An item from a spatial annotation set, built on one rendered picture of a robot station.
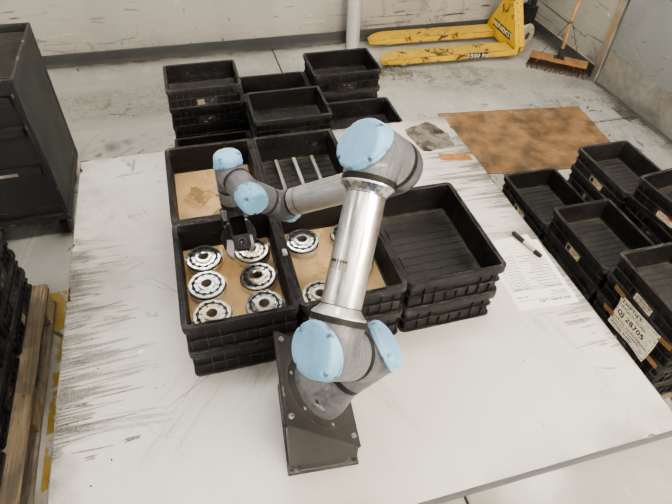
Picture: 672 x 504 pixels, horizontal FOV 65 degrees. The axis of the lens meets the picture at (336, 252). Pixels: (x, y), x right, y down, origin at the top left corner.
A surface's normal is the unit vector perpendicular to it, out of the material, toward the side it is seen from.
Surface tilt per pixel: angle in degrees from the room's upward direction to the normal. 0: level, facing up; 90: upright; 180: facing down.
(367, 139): 42
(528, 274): 0
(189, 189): 0
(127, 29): 90
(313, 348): 55
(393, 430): 0
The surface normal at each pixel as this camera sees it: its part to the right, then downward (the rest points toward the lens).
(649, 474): 0.04, -0.70
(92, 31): 0.27, 0.69
